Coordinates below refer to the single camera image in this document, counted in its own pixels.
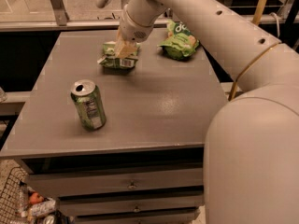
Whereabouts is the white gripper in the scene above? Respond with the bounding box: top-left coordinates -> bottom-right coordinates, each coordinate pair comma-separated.
114,6 -> 153,58

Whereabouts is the green jalapeno chip bag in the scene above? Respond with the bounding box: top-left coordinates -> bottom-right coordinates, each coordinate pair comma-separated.
97,41 -> 138,70

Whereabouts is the green soda can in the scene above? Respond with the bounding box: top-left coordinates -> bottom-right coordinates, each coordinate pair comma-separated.
70,79 -> 107,131

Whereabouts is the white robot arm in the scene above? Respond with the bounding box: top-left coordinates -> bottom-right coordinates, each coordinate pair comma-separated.
121,0 -> 299,224

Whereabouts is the green apple chip bag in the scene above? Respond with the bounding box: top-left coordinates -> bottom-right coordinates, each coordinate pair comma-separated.
159,20 -> 199,61

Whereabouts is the grey drawer cabinet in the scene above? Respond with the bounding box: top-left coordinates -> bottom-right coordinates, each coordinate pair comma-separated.
0,27 -> 228,224

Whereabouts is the top grey drawer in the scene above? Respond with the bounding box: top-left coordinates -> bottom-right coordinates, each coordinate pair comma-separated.
26,168 -> 203,197

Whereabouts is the grey drawer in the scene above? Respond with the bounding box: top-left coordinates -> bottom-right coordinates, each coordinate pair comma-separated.
59,192 -> 204,217
26,168 -> 203,197
75,208 -> 199,224

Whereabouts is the middle grey drawer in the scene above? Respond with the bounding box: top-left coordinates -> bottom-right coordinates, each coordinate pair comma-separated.
59,192 -> 204,217

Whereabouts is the metal railing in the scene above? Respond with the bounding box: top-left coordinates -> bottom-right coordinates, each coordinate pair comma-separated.
0,0 -> 299,33

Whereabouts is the orange fruit in basket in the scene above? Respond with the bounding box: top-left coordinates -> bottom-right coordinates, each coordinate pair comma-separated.
29,192 -> 44,204

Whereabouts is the bottom grey drawer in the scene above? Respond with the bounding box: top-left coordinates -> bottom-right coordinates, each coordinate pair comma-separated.
75,208 -> 199,224

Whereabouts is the white packet in basket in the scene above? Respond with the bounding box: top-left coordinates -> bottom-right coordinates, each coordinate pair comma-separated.
28,200 -> 56,218

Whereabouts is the yellow wooden easel frame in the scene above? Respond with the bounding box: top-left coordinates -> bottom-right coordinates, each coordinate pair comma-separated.
228,0 -> 268,101

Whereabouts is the black wire basket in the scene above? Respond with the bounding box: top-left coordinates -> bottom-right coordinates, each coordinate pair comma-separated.
0,167 -> 28,224

